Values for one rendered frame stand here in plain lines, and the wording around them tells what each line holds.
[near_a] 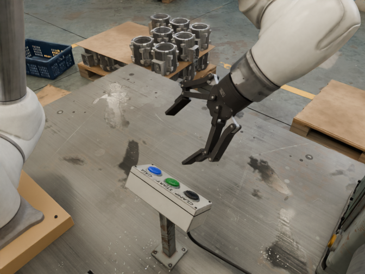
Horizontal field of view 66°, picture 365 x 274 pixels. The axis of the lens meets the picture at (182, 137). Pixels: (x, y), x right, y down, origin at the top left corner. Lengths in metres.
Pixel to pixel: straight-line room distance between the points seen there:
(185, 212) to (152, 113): 0.72
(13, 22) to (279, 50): 0.53
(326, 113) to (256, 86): 2.05
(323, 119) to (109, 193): 1.90
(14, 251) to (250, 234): 0.61
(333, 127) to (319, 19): 1.97
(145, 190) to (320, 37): 0.40
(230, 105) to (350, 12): 0.23
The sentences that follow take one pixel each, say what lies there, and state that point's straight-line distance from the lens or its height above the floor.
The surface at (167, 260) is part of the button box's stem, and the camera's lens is 0.78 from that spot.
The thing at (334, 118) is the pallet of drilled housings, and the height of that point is 0.15.
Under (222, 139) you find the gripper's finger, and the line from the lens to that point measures 0.57.
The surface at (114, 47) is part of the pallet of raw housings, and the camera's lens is 2.91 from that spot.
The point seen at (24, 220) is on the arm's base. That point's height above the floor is 0.87.
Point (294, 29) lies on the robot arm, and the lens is 0.48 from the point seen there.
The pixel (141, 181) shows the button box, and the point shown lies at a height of 1.07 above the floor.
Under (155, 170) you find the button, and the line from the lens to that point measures 0.59.
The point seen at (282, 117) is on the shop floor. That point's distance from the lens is 2.62.
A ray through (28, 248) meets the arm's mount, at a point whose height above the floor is 0.85.
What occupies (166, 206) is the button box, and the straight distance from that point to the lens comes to 0.55.
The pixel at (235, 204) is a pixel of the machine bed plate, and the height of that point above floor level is 0.80.
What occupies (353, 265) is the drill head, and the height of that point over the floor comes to 1.06.
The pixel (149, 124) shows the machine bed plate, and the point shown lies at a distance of 1.14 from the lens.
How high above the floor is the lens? 1.52
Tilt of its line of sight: 42 degrees down
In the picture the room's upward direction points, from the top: straight up
